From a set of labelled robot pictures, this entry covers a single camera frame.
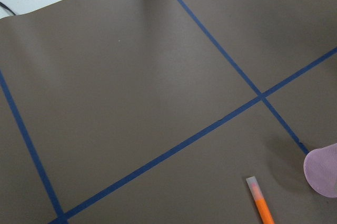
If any orange highlighter pen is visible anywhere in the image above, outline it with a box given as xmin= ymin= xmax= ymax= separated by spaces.
xmin=246 ymin=176 xmax=275 ymax=224

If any pink mesh pen holder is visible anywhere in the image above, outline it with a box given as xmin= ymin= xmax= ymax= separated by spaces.
xmin=303 ymin=144 xmax=336 ymax=198

